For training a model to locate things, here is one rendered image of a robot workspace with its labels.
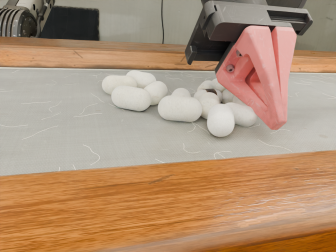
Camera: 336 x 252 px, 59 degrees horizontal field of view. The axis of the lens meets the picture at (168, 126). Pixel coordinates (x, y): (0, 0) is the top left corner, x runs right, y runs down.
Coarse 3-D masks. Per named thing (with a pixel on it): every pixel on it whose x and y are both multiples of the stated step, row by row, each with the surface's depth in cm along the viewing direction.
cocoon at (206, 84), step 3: (204, 81) 33; (207, 81) 32; (210, 81) 33; (201, 84) 32; (204, 84) 31; (207, 84) 31; (210, 84) 32; (213, 84) 32; (198, 87) 32; (201, 87) 31; (204, 87) 31; (207, 87) 31; (210, 87) 31; (213, 87) 32
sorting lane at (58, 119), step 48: (0, 96) 28; (48, 96) 29; (96, 96) 30; (192, 96) 33; (288, 96) 36; (0, 144) 19; (48, 144) 20; (96, 144) 20; (144, 144) 21; (192, 144) 22; (240, 144) 22; (288, 144) 23
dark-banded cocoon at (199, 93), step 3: (198, 90) 29; (201, 90) 29; (204, 90) 29; (216, 90) 30; (195, 93) 29; (198, 93) 29; (201, 93) 29; (219, 93) 30; (195, 96) 29; (198, 96) 29; (219, 96) 30; (198, 99) 29; (219, 99) 30
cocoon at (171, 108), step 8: (168, 96) 25; (176, 96) 25; (160, 104) 25; (168, 104) 24; (176, 104) 25; (184, 104) 25; (192, 104) 25; (200, 104) 25; (160, 112) 25; (168, 112) 25; (176, 112) 25; (184, 112) 25; (192, 112) 25; (200, 112) 25; (176, 120) 26; (184, 120) 25; (192, 120) 25
